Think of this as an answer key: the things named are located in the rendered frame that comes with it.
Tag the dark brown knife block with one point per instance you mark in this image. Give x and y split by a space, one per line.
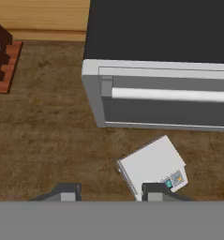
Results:
2 57

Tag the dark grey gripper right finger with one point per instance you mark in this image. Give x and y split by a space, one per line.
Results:
156 191

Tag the black and silver toaster oven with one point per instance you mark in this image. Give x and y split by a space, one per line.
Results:
166 62

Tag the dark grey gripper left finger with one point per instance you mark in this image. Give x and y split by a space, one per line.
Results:
67 192

